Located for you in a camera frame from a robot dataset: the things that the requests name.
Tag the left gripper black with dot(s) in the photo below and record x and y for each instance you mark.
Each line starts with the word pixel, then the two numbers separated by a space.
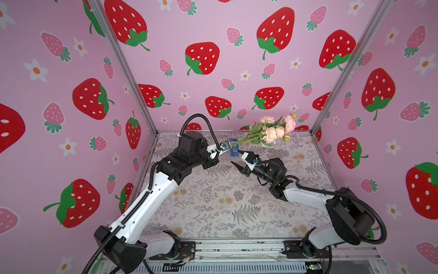
pixel 209 164

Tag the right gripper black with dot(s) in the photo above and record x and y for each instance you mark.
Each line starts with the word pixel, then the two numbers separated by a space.
pixel 246 168

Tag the blue tape dispenser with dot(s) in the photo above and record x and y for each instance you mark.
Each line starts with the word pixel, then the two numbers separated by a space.
pixel 234 148

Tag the pink flower bouquet green stems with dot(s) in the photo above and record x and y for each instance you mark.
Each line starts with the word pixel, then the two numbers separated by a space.
pixel 267 131

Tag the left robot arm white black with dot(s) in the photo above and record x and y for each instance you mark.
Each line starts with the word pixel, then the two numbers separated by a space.
pixel 120 242

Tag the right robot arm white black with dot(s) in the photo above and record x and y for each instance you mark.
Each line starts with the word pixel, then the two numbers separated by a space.
pixel 352 220

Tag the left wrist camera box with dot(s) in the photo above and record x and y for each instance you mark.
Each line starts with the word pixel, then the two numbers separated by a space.
pixel 216 150

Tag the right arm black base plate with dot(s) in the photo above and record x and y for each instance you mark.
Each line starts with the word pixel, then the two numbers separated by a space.
pixel 296 249

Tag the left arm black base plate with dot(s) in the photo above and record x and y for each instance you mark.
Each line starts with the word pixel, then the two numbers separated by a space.
pixel 179 251

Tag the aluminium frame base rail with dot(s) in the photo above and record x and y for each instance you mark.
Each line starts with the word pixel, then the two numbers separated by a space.
pixel 264 256

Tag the left aluminium corner post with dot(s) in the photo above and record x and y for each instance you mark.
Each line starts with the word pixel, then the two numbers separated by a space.
pixel 98 10

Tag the aluminium corner post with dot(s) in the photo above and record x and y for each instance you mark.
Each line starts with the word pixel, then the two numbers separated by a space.
pixel 98 10
pixel 378 17

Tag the right aluminium corner post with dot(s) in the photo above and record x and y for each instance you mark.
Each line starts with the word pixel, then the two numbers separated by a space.
pixel 378 17

